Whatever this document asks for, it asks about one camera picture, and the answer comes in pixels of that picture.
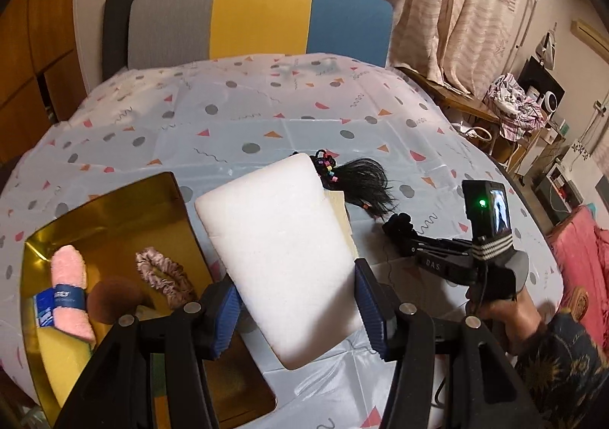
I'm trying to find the white storage shelf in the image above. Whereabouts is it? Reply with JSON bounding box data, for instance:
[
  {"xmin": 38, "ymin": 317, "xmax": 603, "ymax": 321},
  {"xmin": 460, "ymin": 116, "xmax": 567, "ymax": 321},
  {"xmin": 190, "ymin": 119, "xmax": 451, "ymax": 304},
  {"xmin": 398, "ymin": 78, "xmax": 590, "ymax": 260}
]
[{"xmin": 537, "ymin": 139, "xmax": 609, "ymax": 220}]

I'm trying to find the yellow sponge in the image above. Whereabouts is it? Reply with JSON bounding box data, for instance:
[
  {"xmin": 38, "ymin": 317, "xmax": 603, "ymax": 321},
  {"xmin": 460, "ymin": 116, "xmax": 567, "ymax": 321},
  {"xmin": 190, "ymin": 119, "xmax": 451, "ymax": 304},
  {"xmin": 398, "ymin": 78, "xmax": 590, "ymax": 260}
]
[{"xmin": 37, "ymin": 327, "xmax": 93, "ymax": 406}]

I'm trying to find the multicolour chair back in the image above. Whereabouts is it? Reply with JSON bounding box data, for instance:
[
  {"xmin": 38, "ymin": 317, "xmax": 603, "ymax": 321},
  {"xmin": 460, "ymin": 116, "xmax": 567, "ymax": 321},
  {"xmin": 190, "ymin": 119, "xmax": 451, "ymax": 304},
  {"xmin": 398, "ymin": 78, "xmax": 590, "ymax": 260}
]
[{"xmin": 128, "ymin": 0, "xmax": 395, "ymax": 70}]

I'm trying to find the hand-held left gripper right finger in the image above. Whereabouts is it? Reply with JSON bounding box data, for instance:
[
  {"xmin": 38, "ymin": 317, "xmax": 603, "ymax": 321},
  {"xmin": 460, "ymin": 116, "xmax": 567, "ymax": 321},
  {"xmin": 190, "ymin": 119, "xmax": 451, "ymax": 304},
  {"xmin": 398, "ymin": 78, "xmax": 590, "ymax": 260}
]
[{"xmin": 354, "ymin": 258, "xmax": 540, "ymax": 429}]

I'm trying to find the white round fan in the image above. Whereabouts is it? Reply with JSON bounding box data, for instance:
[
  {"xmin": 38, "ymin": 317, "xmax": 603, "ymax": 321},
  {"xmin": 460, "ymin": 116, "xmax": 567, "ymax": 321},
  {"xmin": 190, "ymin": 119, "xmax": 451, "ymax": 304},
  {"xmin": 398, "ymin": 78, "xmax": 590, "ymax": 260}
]
[{"xmin": 537, "ymin": 91, "xmax": 560, "ymax": 114}]

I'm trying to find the pink towel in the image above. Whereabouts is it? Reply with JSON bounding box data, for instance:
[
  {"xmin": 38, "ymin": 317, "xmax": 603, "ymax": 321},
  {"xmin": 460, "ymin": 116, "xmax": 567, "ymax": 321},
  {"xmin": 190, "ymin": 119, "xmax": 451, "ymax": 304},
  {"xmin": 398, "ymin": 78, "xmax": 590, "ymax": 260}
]
[{"xmin": 50, "ymin": 244, "xmax": 96, "ymax": 344}]

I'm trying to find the black hair bundle with beads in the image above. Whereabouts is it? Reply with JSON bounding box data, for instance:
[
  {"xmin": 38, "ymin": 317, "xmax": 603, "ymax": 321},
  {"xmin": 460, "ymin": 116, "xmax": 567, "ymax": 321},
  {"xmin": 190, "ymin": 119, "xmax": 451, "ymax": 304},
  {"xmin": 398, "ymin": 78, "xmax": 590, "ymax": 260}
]
[{"xmin": 309, "ymin": 148, "xmax": 400, "ymax": 217}]

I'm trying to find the white patterned tablecloth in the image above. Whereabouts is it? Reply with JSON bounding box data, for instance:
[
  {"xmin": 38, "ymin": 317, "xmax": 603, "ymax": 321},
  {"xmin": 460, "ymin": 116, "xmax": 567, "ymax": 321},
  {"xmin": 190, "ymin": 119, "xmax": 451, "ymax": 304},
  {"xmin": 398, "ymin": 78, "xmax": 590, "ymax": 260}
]
[{"xmin": 0, "ymin": 53, "xmax": 567, "ymax": 429}]

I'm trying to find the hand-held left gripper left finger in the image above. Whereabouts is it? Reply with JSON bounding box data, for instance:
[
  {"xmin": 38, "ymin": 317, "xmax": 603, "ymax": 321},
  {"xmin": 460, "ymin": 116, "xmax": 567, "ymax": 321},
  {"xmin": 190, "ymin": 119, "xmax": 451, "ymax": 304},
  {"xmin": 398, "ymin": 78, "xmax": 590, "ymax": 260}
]
[{"xmin": 57, "ymin": 281, "xmax": 243, "ymax": 429}]

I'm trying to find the white garment steamer stand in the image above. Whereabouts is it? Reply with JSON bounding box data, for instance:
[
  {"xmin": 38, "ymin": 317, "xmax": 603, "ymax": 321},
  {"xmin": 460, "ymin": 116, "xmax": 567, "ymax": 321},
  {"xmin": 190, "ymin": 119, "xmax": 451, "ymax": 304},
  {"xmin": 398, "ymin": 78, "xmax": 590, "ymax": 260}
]
[{"xmin": 504, "ymin": 0, "xmax": 564, "ymax": 73}]

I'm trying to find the white foam block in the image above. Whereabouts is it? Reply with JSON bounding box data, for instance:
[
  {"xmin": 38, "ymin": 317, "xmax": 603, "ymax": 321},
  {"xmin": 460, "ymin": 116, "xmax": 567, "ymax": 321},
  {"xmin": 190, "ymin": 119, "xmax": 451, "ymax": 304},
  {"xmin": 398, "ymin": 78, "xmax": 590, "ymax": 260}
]
[{"xmin": 194, "ymin": 152, "xmax": 367, "ymax": 370}]

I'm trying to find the person's right forearm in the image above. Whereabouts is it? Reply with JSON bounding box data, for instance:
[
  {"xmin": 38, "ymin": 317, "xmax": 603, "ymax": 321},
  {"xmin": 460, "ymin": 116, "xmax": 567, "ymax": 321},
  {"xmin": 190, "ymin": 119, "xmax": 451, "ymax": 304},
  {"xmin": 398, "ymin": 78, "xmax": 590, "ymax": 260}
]
[{"xmin": 514, "ymin": 310, "xmax": 609, "ymax": 429}]

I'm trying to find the black foam roll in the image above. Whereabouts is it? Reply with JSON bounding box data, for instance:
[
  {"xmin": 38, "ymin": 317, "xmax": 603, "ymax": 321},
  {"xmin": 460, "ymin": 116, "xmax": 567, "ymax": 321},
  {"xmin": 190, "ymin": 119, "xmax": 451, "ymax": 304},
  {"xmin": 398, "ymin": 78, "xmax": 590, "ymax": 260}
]
[{"xmin": 101, "ymin": 0, "xmax": 141, "ymax": 80}]

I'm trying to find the wall air conditioner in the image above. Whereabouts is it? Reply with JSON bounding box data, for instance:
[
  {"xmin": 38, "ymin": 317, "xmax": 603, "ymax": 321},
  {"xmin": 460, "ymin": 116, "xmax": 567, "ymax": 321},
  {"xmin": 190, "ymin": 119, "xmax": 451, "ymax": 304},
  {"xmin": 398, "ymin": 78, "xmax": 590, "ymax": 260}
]
[{"xmin": 571, "ymin": 19, "xmax": 609, "ymax": 46}]

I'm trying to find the pile of checked clothes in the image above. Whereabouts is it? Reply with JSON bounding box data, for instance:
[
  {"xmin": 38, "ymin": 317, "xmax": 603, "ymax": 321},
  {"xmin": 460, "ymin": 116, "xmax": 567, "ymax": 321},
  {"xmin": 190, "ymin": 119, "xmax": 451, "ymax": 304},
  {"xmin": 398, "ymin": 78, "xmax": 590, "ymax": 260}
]
[{"xmin": 484, "ymin": 73, "xmax": 548, "ymax": 140}]

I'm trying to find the brown round puff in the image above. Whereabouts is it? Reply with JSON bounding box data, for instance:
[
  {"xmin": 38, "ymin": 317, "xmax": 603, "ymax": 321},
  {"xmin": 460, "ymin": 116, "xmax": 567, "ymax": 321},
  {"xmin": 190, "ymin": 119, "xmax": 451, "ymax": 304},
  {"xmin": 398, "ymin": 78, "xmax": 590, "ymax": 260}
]
[{"xmin": 87, "ymin": 277, "xmax": 146, "ymax": 325}]

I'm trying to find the wooden wardrobe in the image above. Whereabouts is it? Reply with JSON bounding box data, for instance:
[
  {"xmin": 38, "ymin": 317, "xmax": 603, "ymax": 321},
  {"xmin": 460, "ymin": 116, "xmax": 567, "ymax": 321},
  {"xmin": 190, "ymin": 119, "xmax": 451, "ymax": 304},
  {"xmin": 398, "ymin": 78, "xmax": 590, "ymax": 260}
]
[{"xmin": 0, "ymin": 0, "xmax": 89, "ymax": 163}]

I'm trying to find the wooden side bench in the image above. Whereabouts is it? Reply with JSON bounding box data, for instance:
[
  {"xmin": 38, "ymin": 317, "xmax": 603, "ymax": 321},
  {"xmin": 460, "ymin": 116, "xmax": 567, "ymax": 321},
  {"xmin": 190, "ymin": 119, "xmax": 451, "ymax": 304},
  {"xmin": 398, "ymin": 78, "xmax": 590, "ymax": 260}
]
[{"xmin": 397, "ymin": 66, "xmax": 500, "ymax": 125}]

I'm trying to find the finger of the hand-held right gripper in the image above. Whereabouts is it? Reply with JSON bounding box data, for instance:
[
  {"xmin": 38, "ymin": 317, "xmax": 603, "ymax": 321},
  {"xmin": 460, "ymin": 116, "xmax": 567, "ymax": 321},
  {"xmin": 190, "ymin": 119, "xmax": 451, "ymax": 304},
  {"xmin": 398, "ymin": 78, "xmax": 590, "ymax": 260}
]
[
  {"xmin": 404, "ymin": 241, "xmax": 477, "ymax": 285},
  {"xmin": 382, "ymin": 212, "xmax": 475, "ymax": 255}
]

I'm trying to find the pink satin scrunchie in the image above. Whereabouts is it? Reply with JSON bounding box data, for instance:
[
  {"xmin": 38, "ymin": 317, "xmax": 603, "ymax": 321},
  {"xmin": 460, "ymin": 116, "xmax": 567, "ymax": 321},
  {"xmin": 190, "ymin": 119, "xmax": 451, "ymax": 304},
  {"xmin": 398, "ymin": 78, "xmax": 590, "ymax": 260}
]
[{"xmin": 136, "ymin": 247, "xmax": 196, "ymax": 308}]

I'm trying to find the gold metal tin tray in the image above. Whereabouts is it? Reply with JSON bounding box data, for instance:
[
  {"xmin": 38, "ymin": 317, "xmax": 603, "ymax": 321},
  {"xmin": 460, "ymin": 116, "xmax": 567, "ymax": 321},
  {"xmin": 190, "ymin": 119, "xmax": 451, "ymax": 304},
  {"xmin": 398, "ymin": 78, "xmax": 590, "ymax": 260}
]
[{"xmin": 19, "ymin": 172, "xmax": 277, "ymax": 429}]

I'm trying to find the pink blanket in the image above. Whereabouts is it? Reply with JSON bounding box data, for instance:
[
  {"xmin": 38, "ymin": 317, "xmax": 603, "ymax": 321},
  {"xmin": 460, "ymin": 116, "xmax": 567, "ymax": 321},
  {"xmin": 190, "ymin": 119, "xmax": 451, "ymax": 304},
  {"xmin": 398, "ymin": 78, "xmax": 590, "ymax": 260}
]
[{"xmin": 547, "ymin": 206, "xmax": 609, "ymax": 316}]

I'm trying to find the beige flat sponge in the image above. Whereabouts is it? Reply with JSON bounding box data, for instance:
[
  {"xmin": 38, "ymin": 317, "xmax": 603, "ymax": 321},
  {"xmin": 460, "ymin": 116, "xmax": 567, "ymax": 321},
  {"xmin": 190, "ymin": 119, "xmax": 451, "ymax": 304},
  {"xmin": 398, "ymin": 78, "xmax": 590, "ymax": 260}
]
[{"xmin": 324, "ymin": 188, "xmax": 360, "ymax": 258}]

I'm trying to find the beige printed curtain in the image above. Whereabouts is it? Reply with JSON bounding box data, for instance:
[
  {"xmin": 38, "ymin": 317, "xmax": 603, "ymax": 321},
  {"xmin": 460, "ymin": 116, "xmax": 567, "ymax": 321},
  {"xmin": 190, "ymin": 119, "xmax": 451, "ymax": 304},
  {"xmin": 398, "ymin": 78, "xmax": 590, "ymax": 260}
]
[{"xmin": 257, "ymin": 0, "xmax": 531, "ymax": 92}]

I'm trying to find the black monitor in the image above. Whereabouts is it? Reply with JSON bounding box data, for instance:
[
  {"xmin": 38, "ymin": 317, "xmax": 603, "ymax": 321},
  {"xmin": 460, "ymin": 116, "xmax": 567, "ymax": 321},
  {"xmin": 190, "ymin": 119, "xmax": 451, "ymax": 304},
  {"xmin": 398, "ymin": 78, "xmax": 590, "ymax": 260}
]
[{"xmin": 516, "ymin": 57, "xmax": 566, "ymax": 111}]

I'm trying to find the blue tissue packet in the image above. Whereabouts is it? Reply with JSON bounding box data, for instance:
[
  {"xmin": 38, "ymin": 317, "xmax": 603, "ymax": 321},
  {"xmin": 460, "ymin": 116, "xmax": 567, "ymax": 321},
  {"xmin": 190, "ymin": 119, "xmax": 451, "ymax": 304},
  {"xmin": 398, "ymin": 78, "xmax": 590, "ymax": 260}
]
[{"xmin": 33, "ymin": 289, "xmax": 58, "ymax": 330}]

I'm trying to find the person's right hand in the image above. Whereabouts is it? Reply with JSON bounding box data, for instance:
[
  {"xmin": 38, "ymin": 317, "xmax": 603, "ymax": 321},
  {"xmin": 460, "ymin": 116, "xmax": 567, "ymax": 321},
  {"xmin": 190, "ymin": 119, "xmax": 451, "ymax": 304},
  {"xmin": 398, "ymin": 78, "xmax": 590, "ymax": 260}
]
[{"xmin": 465, "ymin": 286, "xmax": 543, "ymax": 356}]

